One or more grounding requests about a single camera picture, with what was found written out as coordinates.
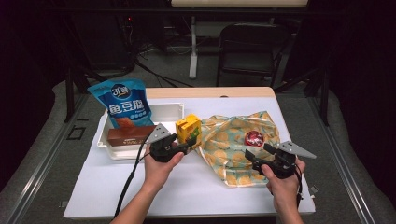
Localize brown rectangular box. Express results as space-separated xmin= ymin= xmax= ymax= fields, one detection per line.
xmin=106 ymin=124 xmax=158 ymax=147

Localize white desk leg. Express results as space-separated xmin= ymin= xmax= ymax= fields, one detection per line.
xmin=189 ymin=15 xmax=199 ymax=79

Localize white plastic bin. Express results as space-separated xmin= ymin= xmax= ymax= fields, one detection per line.
xmin=97 ymin=102 xmax=185 ymax=161

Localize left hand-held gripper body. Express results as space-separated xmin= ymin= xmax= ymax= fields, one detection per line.
xmin=145 ymin=122 xmax=188 ymax=163

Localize blue snack packet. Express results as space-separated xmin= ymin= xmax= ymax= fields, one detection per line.
xmin=87 ymin=77 xmax=155 ymax=129

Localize yellow drink carton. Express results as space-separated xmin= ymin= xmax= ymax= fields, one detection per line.
xmin=175 ymin=113 xmax=203 ymax=147

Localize person's right hand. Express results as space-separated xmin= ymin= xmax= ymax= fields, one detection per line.
xmin=261 ymin=158 xmax=306 ymax=203

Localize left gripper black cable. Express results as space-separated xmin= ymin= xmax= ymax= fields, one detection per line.
xmin=113 ymin=141 xmax=149 ymax=218

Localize black folding chair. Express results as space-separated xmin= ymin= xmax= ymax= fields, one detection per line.
xmin=216 ymin=22 xmax=292 ymax=88

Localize red round can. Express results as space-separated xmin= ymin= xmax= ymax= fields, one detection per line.
xmin=245 ymin=130 xmax=265 ymax=147

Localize person's left hand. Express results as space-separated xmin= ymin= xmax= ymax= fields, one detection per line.
xmin=143 ymin=150 xmax=185 ymax=191

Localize black floor cables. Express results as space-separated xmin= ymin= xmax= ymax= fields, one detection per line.
xmin=134 ymin=43 xmax=194 ymax=88

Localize aluminium floor rail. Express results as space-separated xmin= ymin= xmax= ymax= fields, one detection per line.
xmin=306 ymin=96 xmax=377 ymax=224
xmin=6 ymin=92 xmax=92 ymax=224

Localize lemon print fabric bag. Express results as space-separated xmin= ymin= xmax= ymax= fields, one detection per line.
xmin=195 ymin=110 xmax=281 ymax=188

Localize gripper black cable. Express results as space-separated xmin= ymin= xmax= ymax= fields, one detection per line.
xmin=113 ymin=141 xmax=149 ymax=218
xmin=293 ymin=162 xmax=304 ymax=209

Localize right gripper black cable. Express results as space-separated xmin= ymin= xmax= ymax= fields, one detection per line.
xmin=293 ymin=162 xmax=304 ymax=209

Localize black equipment cabinet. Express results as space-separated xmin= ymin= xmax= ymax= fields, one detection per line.
xmin=69 ymin=12 xmax=136 ymax=74

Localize black metal stand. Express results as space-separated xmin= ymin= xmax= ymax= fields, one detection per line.
xmin=274 ymin=66 xmax=331 ymax=127
xmin=64 ymin=64 xmax=122 ymax=124

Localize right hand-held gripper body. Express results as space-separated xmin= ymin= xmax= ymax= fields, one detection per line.
xmin=258 ymin=140 xmax=317 ymax=180

